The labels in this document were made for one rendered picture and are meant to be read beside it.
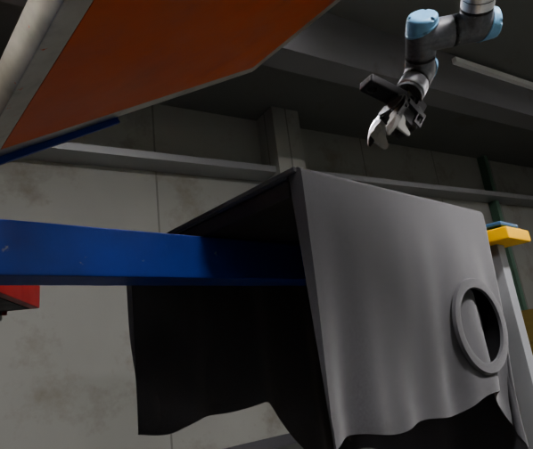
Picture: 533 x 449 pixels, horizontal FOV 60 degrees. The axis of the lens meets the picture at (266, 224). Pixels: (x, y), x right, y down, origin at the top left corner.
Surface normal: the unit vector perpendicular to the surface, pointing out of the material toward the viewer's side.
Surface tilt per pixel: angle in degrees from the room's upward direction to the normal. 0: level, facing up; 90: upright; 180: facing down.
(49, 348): 90
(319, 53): 90
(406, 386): 95
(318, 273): 92
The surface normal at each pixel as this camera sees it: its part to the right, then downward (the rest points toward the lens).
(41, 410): 0.49, -0.29
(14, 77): -0.57, 0.44
